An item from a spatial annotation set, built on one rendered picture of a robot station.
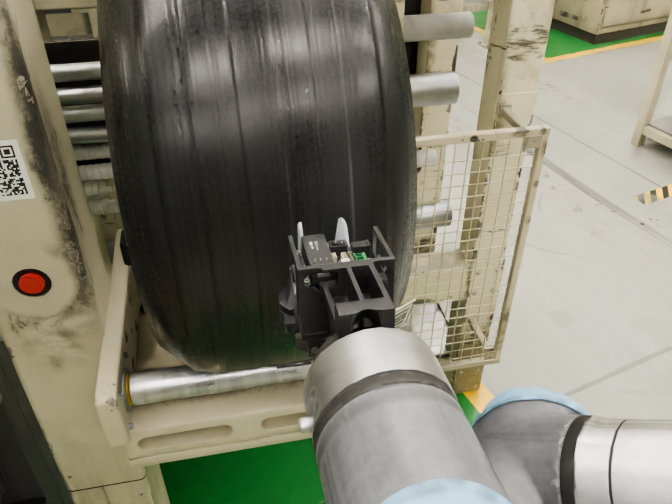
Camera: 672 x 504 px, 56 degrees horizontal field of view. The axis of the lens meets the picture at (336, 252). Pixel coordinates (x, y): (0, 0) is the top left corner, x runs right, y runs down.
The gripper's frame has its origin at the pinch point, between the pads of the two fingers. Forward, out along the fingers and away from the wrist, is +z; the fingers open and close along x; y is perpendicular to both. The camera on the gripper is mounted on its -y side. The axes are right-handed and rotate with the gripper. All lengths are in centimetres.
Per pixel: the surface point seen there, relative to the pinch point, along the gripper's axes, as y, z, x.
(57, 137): 4.6, 27.3, 26.8
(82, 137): -7, 62, 31
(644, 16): -58, 400, -323
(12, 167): 3.6, 21.2, 30.8
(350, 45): 17.6, 7.0, -4.9
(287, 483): -114, 71, 0
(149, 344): -37, 39, 23
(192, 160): 9.5, 2.8, 10.3
